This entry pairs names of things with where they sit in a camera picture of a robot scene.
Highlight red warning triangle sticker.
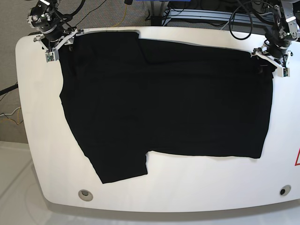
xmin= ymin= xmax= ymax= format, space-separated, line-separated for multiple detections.
xmin=295 ymin=150 xmax=300 ymax=166

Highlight yellow cable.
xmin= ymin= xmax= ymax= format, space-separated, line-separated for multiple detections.
xmin=114 ymin=3 xmax=128 ymax=27

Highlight left table grommet hole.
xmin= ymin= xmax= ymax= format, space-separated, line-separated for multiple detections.
xmin=78 ymin=189 xmax=93 ymax=202

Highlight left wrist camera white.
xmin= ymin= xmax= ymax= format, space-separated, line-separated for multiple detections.
xmin=277 ymin=67 xmax=290 ymax=77

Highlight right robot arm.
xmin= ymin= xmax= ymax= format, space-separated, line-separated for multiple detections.
xmin=27 ymin=0 xmax=85 ymax=53

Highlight aluminium frame base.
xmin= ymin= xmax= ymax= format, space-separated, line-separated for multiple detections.
xmin=150 ymin=0 xmax=270 ymax=26

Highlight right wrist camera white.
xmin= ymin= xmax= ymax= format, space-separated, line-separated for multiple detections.
xmin=45 ymin=51 xmax=59 ymax=62

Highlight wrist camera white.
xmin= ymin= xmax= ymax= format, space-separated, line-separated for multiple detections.
xmin=277 ymin=67 xmax=290 ymax=77
xmin=45 ymin=51 xmax=59 ymax=62

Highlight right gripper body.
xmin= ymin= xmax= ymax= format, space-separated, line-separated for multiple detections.
xmin=33 ymin=28 xmax=83 ymax=51

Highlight right table grommet hole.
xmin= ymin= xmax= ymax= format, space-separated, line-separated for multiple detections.
xmin=279 ymin=185 xmax=291 ymax=196

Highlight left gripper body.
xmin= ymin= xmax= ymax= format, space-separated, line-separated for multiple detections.
xmin=251 ymin=45 xmax=292 ymax=68

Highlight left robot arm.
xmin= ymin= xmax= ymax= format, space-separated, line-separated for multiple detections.
xmin=228 ymin=0 xmax=300 ymax=77

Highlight table grommet hole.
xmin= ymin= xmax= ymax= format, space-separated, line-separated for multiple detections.
xmin=78 ymin=189 xmax=93 ymax=202
xmin=279 ymin=185 xmax=291 ymax=196

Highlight black T-shirt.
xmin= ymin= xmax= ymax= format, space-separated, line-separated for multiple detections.
xmin=59 ymin=32 xmax=275 ymax=184

